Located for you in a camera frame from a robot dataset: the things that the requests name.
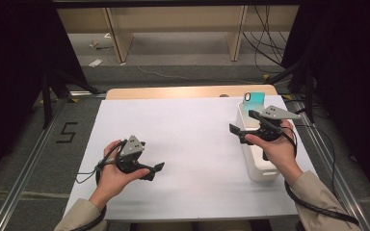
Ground aluminium floor rail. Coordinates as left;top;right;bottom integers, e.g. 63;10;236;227
288;95;370;231
0;90;108;231

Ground light wooden shelf unit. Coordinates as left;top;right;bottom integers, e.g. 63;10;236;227
57;4;300;64

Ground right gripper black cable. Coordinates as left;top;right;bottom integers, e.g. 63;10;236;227
281;125;361;226

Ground white floor cable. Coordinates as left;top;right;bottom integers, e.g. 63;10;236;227
137;65;264;86

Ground thin black floor cable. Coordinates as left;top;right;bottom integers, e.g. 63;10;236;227
283;98;342;206

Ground person's left hand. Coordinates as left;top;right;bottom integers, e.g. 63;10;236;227
88;139;151;212

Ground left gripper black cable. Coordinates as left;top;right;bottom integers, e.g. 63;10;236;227
72;141;125;231

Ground black stand legs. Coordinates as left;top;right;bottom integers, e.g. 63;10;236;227
33;68;102;129
266;61;316;123

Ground black curtain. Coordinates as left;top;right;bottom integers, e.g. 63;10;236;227
0;0;89;191
280;0;370;208

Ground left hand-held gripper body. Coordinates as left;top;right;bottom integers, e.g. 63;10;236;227
114;135;152;177

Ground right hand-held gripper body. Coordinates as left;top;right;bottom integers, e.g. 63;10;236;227
239;105;303;162

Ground white plastic storage box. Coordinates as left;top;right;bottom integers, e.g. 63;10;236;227
235;101;282;184

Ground tangle of black cables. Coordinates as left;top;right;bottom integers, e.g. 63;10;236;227
242;4;291;75

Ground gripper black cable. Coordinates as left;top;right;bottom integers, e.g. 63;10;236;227
281;125;361;226
72;141;125;231

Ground person's right hand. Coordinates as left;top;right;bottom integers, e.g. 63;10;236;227
244;119;304;188

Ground white table mat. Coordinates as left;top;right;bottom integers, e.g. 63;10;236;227
63;94;317;222

